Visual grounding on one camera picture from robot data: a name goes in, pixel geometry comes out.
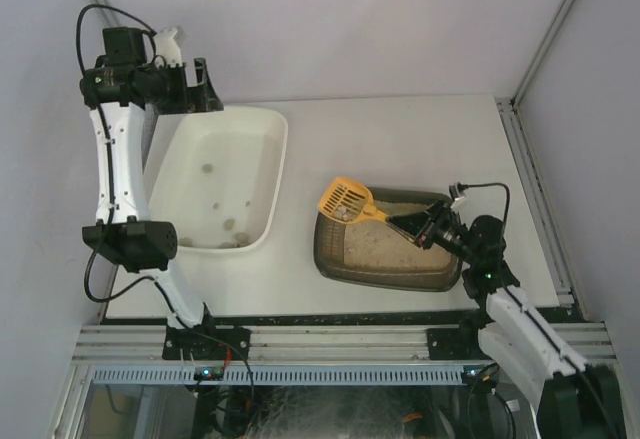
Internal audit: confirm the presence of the dark grey litter box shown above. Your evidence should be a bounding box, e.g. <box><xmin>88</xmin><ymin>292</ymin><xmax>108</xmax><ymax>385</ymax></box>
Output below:
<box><xmin>313</xmin><ymin>214</ymin><xmax>462</xmax><ymax>292</ymax></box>

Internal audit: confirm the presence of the yellow litter scoop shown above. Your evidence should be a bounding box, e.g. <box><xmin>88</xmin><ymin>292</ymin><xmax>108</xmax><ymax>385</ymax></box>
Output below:
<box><xmin>317</xmin><ymin>177</ymin><xmax>389</xmax><ymax>225</ymax></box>

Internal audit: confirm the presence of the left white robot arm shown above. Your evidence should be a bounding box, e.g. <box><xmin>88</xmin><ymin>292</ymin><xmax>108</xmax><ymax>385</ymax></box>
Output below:
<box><xmin>80</xmin><ymin>26</ymin><xmax>224</xmax><ymax>329</ymax></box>

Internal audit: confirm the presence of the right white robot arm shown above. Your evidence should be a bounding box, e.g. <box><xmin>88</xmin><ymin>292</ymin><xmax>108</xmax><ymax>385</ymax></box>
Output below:
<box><xmin>386</xmin><ymin>201</ymin><xmax>626</xmax><ymax>438</ymax></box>

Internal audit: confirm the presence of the white plastic tub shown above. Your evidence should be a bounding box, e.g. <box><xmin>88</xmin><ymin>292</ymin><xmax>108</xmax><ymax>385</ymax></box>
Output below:
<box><xmin>150</xmin><ymin>106</ymin><xmax>288</xmax><ymax>254</ymax></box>

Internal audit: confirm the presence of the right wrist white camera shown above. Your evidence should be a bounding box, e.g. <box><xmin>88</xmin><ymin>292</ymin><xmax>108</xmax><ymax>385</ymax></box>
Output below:
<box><xmin>449</xmin><ymin>182</ymin><xmax>468</xmax><ymax>211</ymax></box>

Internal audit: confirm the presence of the wrist white camera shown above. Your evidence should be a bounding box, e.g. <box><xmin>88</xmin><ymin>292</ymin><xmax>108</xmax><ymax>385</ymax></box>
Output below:
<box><xmin>153</xmin><ymin>26</ymin><xmax>186</xmax><ymax>68</ymax></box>
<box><xmin>449</xmin><ymin>182</ymin><xmax>468</xmax><ymax>211</ymax></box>

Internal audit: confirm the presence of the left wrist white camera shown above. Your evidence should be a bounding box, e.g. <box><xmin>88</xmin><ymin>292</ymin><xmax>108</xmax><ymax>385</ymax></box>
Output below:
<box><xmin>153</xmin><ymin>26</ymin><xmax>186</xmax><ymax>68</ymax></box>

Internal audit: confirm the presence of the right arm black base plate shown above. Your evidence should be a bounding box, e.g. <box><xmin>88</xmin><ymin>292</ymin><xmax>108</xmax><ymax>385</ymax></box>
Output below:
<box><xmin>426</xmin><ymin>327</ymin><xmax>484</xmax><ymax>361</ymax></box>

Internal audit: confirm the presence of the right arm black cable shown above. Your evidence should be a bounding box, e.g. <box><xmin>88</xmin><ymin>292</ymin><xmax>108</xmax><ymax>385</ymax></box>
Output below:
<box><xmin>452</xmin><ymin>181</ymin><xmax>621</xmax><ymax>439</ymax></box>

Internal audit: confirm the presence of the grey slotted cable duct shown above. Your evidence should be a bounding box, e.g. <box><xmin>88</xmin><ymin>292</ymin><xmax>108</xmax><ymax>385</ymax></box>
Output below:
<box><xmin>93</xmin><ymin>364</ymin><xmax>466</xmax><ymax>386</ymax></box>

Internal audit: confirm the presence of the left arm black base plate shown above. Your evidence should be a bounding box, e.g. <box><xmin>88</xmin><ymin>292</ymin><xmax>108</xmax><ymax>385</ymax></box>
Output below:
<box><xmin>162</xmin><ymin>327</ymin><xmax>251</xmax><ymax>361</ymax></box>

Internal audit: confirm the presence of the aluminium mounting rail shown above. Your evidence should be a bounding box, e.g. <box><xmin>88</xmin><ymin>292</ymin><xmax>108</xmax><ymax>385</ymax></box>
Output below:
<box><xmin>74</xmin><ymin>323</ymin><xmax>617</xmax><ymax>366</ymax></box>

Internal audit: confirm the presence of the aluminium frame post right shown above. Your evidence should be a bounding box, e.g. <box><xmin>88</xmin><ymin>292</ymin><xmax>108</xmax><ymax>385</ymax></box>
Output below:
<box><xmin>510</xmin><ymin>0</ymin><xmax>579</xmax><ymax>109</ymax></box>

